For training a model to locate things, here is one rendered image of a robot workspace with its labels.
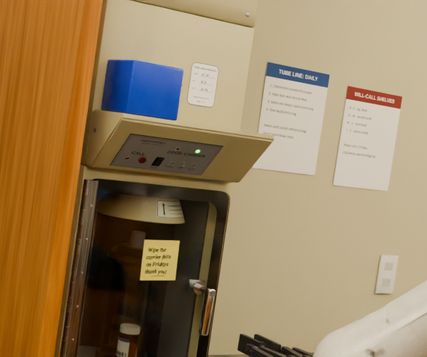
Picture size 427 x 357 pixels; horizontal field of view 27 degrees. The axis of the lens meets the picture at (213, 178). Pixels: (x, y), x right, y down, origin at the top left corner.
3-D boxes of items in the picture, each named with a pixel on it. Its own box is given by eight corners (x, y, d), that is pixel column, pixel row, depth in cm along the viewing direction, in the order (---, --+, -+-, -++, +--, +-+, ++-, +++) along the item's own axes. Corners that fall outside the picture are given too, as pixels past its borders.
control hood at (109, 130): (83, 165, 156) (90, 108, 156) (234, 181, 174) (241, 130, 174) (112, 173, 147) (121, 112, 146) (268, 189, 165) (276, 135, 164)
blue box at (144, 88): (100, 110, 156) (107, 59, 155) (149, 117, 161) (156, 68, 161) (126, 113, 147) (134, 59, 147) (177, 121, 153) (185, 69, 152)
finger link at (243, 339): (263, 361, 150) (260, 361, 150) (240, 350, 156) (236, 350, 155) (266, 344, 150) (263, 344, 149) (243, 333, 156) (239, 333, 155)
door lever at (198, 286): (197, 329, 172) (185, 329, 171) (205, 281, 172) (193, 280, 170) (212, 336, 168) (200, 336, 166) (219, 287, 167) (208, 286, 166)
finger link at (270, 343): (277, 344, 151) (281, 344, 152) (254, 333, 157) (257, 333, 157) (275, 361, 151) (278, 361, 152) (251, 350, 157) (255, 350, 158)
